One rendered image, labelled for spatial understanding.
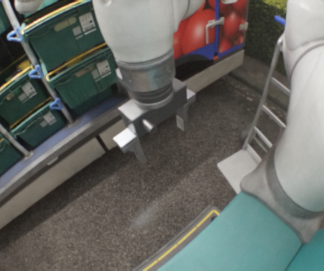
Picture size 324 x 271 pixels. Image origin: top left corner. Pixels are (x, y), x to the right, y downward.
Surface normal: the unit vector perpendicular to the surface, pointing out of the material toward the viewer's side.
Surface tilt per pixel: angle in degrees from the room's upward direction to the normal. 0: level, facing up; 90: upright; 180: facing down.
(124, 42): 96
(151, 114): 90
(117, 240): 0
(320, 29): 76
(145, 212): 0
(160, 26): 95
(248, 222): 0
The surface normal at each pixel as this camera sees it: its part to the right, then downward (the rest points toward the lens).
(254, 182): -0.37, -0.57
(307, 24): -0.92, 0.25
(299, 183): -0.88, 0.46
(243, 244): -0.13, -0.60
